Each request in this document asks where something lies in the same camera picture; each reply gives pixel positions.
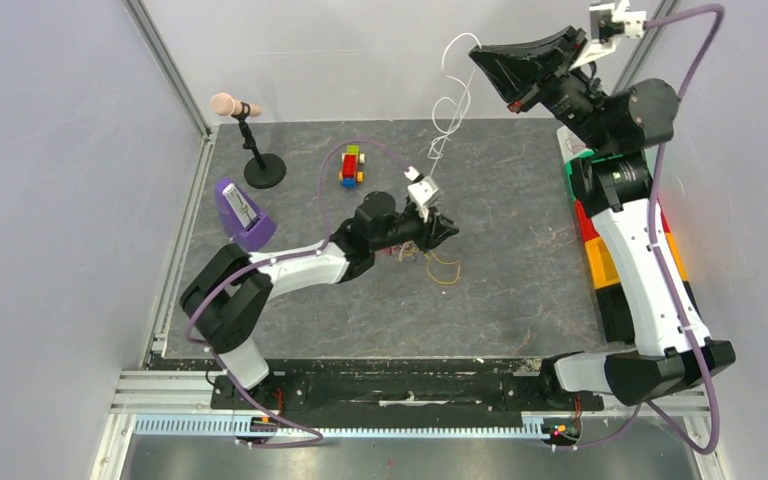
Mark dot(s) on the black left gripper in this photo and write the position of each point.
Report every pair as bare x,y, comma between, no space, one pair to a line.
432,233

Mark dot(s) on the aluminium frame post left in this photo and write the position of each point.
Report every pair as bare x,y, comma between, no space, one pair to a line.
160,52

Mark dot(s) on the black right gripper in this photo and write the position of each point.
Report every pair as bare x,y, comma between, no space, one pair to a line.
544,76

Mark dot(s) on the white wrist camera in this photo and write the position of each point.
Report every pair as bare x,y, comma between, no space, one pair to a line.
610,21
423,192

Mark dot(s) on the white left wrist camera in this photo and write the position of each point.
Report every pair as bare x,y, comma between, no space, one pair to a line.
423,192

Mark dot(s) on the yellow storage bin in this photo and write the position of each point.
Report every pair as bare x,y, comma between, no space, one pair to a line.
603,271

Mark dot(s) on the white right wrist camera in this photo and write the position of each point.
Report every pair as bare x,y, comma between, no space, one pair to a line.
610,21

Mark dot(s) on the grey slotted cable duct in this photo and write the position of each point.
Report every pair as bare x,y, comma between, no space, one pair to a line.
526,426

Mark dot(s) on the pink microphone on black stand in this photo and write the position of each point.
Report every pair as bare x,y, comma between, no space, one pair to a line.
262,171

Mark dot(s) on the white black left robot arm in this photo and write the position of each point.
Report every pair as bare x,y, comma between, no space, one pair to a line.
226,299

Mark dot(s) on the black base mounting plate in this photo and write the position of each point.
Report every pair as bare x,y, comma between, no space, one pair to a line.
423,392

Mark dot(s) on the colourful toy brick car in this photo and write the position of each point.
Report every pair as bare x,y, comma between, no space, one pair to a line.
351,173

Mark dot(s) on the white storage bin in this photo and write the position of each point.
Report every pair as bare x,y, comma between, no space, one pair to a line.
570,145

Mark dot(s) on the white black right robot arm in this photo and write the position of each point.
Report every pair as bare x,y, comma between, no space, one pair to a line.
673,349

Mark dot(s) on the green storage bin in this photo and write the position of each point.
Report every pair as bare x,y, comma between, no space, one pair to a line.
579,170

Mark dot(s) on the red storage bin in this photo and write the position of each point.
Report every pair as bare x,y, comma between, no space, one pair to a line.
588,231

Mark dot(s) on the black storage bin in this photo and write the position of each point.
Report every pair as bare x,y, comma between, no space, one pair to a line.
616,318

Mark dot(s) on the aluminium frame post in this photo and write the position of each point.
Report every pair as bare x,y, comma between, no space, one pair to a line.
624,67
160,52

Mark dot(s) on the aluminium frame post right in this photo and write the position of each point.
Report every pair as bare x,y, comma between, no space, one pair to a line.
624,67

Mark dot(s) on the purple metronome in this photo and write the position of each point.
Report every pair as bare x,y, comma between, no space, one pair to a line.
243,221

